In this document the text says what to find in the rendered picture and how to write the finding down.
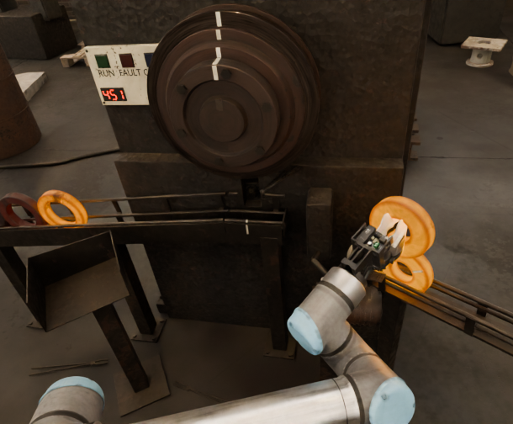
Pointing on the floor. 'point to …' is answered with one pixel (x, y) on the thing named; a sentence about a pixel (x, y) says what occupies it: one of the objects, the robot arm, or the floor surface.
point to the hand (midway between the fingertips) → (401, 221)
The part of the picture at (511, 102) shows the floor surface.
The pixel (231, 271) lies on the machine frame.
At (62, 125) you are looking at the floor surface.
